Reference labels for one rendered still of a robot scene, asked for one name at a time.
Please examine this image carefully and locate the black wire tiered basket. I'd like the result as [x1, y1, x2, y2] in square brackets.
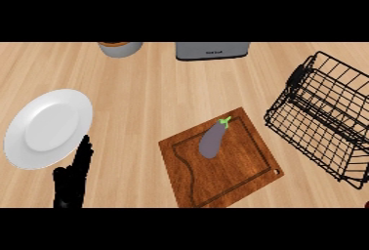
[263, 50, 369, 190]

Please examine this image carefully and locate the brown wooden cutting board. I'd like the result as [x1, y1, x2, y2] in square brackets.
[156, 106, 285, 209]

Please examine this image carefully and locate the purple eggplant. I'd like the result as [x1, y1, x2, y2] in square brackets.
[198, 115, 233, 160]

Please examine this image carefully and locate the grey round canister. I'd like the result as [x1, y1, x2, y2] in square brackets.
[96, 42, 144, 59]

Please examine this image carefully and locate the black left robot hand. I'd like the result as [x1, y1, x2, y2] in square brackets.
[52, 134, 94, 209]

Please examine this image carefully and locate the grey box appliance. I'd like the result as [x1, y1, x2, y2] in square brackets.
[174, 42, 252, 62]

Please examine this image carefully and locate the white round plate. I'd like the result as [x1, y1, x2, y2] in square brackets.
[3, 88, 94, 171]

